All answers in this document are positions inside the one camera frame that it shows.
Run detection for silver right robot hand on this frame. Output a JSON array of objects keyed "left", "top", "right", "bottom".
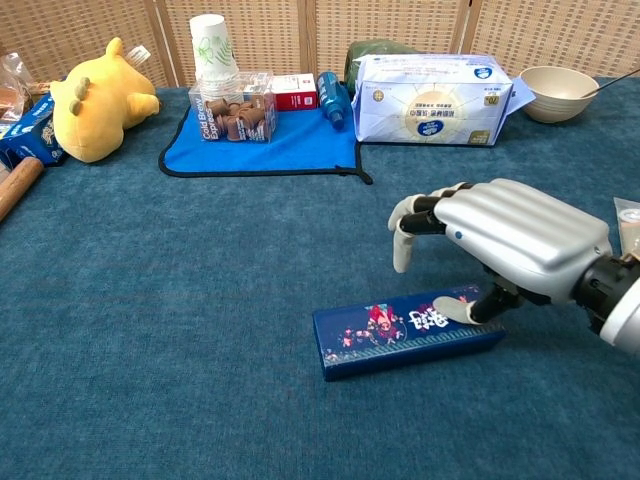
[{"left": 387, "top": 177, "right": 614, "bottom": 327}]

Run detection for blue cardboard glasses box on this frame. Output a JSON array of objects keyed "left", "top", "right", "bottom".
[{"left": 311, "top": 284, "right": 507, "bottom": 383}]

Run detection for clear bag with cream garment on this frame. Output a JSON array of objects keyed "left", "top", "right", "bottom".
[{"left": 613, "top": 196, "right": 640, "bottom": 259}]

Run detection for beige bowl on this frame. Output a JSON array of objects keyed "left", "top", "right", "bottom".
[{"left": 518, "top": 65, "right": 601, "bottom": 125}]

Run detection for white wet wipes pack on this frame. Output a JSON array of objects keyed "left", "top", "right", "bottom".
[{"left": 350, "top": 53, "right": 515, "bottom": 148}]

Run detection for metal spoon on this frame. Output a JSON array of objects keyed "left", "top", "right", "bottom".
[{"left": 578, "top": 68, "right": 640, "bottom": 99}]

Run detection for blue plastic bottle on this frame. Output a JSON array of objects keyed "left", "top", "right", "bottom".
[{"left": 316, "top": 70, "right": 352, "bottom": 133}]

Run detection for blue cloth with black trim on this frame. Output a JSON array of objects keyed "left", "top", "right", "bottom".
[{"left": 157, "top": 102, "right": 374, "bottom": 186}]

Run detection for green bag behind tissues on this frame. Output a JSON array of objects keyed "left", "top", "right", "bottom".
[{"left": 344, "top": 39, "right": 422, "bottom": 96}]

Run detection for woven folding screen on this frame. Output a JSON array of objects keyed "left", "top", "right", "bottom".
[{"left": 0, "top": 0, "right": 640, "bottom": 89}]

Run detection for red and white small box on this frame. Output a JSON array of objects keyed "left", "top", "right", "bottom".
[{"left": 269, "top": 72, "right": 320, "bottom": 112}]

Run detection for clear coffee capsule box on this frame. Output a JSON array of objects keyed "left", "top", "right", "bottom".
[{"left": 188, "top": 72, "right": 278, "bottom": 144}]

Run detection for white paper cup stack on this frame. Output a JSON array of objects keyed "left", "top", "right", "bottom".
[{"left": 188, "top": 13, "right": 241, "bottom": 101}]

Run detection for yellow plush toy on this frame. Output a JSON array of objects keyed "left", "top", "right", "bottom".
[{"left": 49, "top": 36, "right": 161, "bottom": 165}]

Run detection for long blue biscuit box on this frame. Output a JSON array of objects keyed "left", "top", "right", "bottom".
[{"left": 0, "top": 92, "right": 69, "bottom": 169}]

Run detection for wooden rolling pin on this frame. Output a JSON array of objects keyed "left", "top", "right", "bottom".
[{"left": 0, "top": 156, "right": 46, "bottom": 224}]

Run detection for clear bag of pastry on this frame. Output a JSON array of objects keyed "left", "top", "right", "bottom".
[{"left": 0, "top": 51, "right": 37, "bottom": 127}]

